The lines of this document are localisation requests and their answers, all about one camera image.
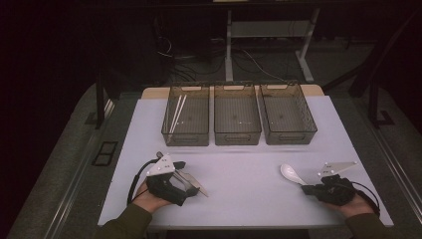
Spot black metal stand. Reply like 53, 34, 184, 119
367, 78, 396, 129

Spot metal floor rail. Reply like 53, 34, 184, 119
370, 127, 422, 215
43, 99, 116, 239

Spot black floor cables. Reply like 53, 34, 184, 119
154, 33, 227, 84

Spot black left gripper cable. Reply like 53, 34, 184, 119
126, 152, 164, 206

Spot person's right hand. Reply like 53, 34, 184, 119
322, 193, 375, 219

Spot person's left hand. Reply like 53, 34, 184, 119
131, 180, 172, 214

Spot white floor cable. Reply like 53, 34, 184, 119
242, 49, 287, 83

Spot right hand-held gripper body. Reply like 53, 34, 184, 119
316, 160, 359, 207

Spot smoked plastic bin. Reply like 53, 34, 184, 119
160, 84, 211, 147
213, 83, 263, 146
258, 81, 318, 146

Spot white ceramic spoon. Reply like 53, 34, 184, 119
280, 162, 309, 187

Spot black floor socket frame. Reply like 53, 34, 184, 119
92, 140, 119, 167

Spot white chopstick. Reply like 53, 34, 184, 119
170, 95, 188, 134
167, 95, 183, 135

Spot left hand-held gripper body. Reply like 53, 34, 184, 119
145, 151, 187, 207

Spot white desk frame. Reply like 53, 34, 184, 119
225, 7, 321, 84

